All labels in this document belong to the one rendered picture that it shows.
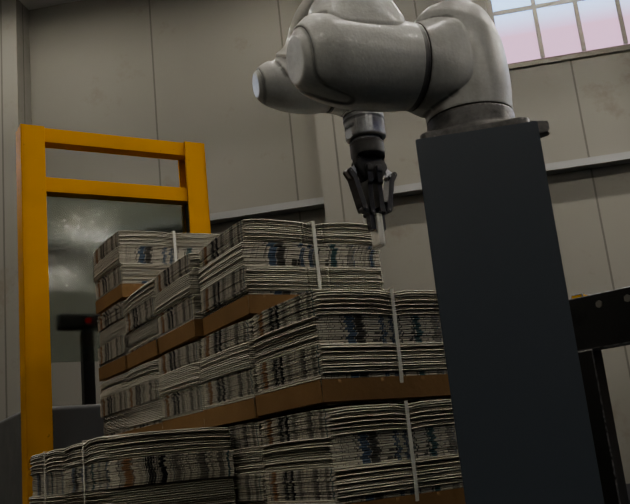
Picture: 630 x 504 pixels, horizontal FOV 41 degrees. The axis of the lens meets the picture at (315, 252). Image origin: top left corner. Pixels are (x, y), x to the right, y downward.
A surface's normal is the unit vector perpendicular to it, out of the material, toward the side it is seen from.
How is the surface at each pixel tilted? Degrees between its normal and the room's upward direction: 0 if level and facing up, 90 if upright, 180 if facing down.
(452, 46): 87
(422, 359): 90
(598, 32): 90
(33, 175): 90
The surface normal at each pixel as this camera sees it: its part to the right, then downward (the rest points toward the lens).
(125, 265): 0.51, -0.25
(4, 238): -0.17, -0.22
